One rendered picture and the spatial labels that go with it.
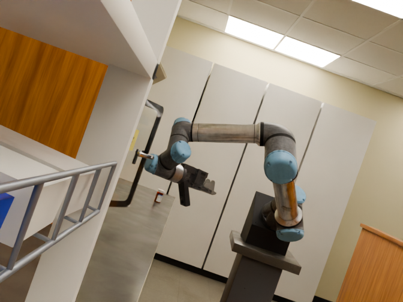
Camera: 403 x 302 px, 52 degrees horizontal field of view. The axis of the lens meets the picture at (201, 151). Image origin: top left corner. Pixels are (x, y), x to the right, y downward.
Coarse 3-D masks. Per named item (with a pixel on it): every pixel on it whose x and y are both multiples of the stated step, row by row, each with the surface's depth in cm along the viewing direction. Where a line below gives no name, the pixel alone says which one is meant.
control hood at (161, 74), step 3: (159, 66) 133; (162, 66) 136; (159, 69) 137; (162, 69) 140; (159, 72) 142; (162, 72) 144; (165, 72) 149; (156, 75) 145; (159, 75) 148; (162, 75) 150; (165, 75) 154; (156, 78) 151; (159, 78) 153; (162, 78) 156; (165, 78) 159; (153, 81) 153; (156, 81) 156
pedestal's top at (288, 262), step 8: (232, 232) 210; (232, 240) 198; (240, 240) 197; (232, 248) 187; (240, 248) 186; (248, 248) 186; (256, 248) 191; (248, 256) 186; (256, 256) 186; (264, 256) 186; (272, 256) 186; (280, 256) 192; (288, 256) 199; (272, 264) 186; (280, 264) 186; (288, 264) 186; (296, 264) 187; (296, 272) 185
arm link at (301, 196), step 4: (296, 188) 187; (300, 188) 188; (296, 192) 185; (300, 192) 186; (304, 192) 187; (300, 196) 184; (304, 196) 185; (272, 200) 194; (300, 200) 182; (304, 200) 184; (272, 204) 192; (300, 204) 184; (276, 208) 186; (300, 208) 182
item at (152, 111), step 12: (144, 108) 144; (156, 108) 150; (144, 120) 146; (156, 120) 153; (144, 132) 148; (144, 144) 151; (132, 156) 147; (132, 168) 149; (120, 180) 145; (132, 180) 151; (120, 192) 147; (132, 192) 154; (120, 204) 150
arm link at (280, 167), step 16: (272, 144) 150; (288, 144) 149; (272, 160) 145; (288, 160) 144; (272, 176) 149; (288, 176) 147; (288, 192) 159; (288, 208) 165; (288, 224) 171; (288, 240) 179
